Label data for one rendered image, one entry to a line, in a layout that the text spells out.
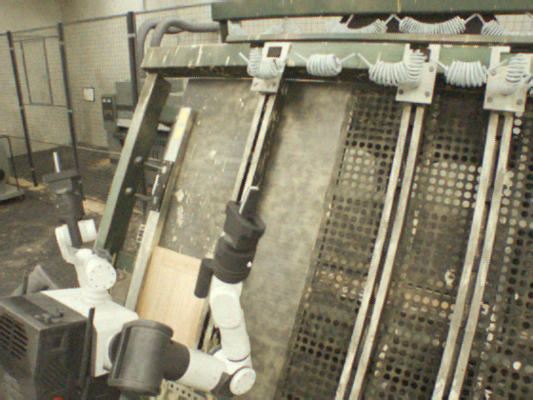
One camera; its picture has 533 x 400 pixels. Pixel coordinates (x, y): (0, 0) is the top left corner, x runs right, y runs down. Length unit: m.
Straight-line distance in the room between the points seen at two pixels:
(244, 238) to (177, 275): 0.67
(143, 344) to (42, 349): 0.20
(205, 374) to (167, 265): 0.60
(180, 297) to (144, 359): 0.61
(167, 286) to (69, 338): 0.64
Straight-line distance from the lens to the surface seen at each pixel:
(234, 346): 1.02
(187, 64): 1.62
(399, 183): 1.15
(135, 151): 1.72
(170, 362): 0.91
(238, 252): 0.86
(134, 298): 1.56
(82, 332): 0.94
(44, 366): 0.92
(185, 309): 1.43
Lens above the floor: 1.90
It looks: 21 degrees down
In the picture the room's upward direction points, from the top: straight up
